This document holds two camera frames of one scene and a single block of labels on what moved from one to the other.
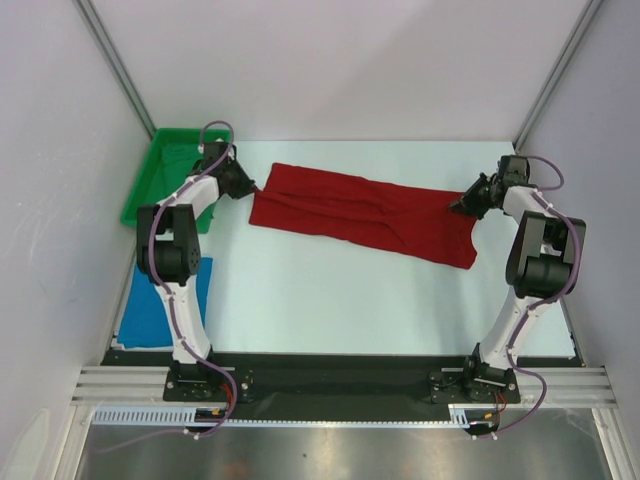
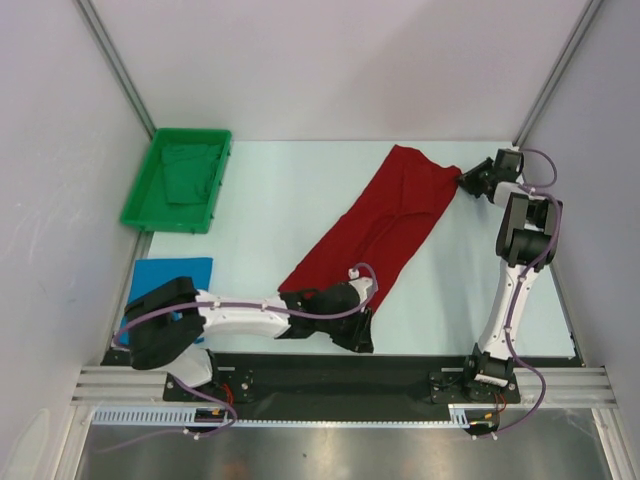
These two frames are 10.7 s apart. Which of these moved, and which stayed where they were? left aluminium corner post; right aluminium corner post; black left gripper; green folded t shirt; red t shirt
Moved: red t shirt; black left gripper
Stayed: right aluminium corner post; left aluminium corner post; green folded t shirt
